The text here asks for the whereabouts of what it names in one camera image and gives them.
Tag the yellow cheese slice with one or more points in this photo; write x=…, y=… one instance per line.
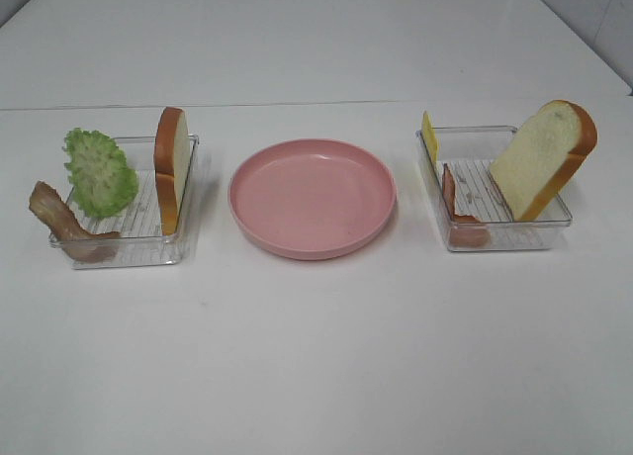
x=429, y=137

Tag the bread slice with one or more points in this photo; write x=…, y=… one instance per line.
x=171, y=164
x=544, y=154

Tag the right clear plastic tray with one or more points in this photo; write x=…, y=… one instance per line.
x=468, y=151

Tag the bacon strip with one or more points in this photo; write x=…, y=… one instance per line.
x=465, y=230
x=46, y=204

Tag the green lettuce leaf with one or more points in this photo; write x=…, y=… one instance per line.
x=103, y=182

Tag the left clear plastic tray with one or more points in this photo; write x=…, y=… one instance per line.
x=141, y=241

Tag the clear plastic tray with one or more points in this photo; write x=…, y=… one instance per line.
x=141, y=241
x=468, y=151

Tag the pink round plate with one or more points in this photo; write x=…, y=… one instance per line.
x=312, y=199

